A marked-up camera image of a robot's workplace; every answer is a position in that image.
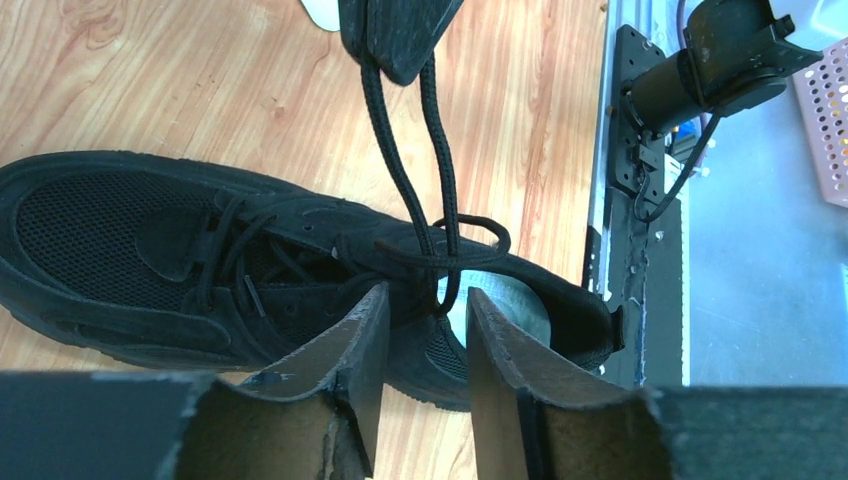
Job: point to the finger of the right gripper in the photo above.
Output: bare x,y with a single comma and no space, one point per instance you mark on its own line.
402,34
353,28

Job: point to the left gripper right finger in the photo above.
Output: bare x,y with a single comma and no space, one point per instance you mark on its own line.
536,415

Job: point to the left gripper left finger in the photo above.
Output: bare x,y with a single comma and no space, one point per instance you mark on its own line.
314,414

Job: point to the black sneaker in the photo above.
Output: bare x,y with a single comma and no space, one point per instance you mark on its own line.
182,264

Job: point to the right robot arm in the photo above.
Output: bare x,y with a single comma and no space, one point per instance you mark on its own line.
736,55

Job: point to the green clipboard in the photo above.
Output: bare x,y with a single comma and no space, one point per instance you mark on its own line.
323,13

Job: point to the pink perforated basket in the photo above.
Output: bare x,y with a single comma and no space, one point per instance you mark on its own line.
821,90

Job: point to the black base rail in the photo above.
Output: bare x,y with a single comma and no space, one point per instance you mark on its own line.
636,267

